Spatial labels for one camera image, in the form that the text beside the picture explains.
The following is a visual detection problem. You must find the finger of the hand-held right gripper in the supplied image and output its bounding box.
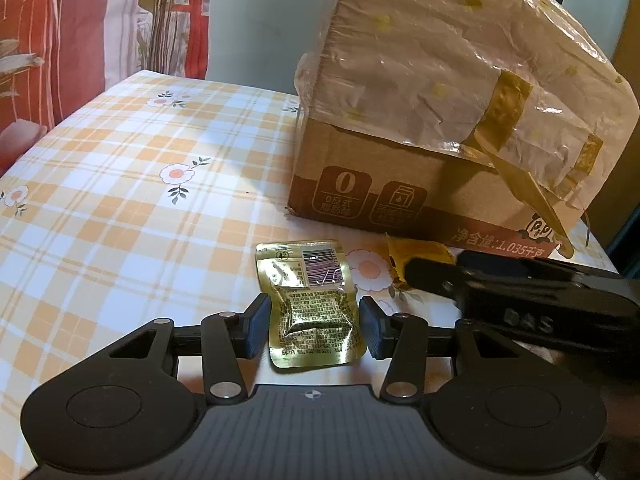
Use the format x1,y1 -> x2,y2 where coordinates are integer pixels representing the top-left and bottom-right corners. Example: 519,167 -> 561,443
403,256 -> 472,307
456,249 -> 627,287

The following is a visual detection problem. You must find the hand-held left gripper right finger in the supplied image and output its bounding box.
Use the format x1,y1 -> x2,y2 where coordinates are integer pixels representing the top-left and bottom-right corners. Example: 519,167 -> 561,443
358,295 -> 522,406

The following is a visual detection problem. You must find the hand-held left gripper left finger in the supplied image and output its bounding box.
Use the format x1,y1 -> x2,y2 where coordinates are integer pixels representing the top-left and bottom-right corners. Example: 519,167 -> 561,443
106,292 -> 273,406

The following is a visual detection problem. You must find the small yellow snack packet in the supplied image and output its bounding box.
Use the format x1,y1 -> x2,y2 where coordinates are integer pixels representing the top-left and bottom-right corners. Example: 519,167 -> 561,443
385,238 -> 457,287

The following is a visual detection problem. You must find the gold foil snack packet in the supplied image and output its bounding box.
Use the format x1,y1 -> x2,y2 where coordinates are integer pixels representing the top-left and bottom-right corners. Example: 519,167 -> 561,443
254,239 -> 367,370

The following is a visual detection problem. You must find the cardboard box with plastic liner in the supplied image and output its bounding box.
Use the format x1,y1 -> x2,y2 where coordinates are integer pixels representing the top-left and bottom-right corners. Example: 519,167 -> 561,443
287,0 -> 640,262

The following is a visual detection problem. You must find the checkered floral tablecloth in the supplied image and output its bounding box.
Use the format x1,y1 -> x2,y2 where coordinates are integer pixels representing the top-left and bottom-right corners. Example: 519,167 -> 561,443
0,69 -> 627,467

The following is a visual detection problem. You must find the printed backdrop cloth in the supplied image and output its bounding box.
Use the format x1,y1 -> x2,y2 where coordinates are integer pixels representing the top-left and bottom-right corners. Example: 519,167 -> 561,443
0,0 -> 219,177

